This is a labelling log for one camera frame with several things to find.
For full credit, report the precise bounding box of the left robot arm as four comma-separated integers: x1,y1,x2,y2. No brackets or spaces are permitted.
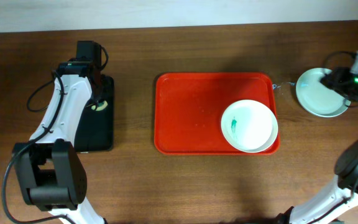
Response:
6,40,108,223

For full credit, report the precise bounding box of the white plate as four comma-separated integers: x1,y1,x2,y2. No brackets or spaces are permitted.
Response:
220,100,278,154

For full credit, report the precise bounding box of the mint green plate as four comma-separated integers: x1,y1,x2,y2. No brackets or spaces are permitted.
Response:
296,68,351,118

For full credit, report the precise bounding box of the green yellow sponge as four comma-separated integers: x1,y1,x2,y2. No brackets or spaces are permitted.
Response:
91,101,108,111

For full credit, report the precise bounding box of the red plastic tray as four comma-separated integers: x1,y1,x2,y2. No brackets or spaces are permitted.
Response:
154,72,276,156

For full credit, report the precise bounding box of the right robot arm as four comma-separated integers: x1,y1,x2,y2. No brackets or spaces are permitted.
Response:
273,67,358,223

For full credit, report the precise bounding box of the black plastic tray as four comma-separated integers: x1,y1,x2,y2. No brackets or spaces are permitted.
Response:
74,75,114,153

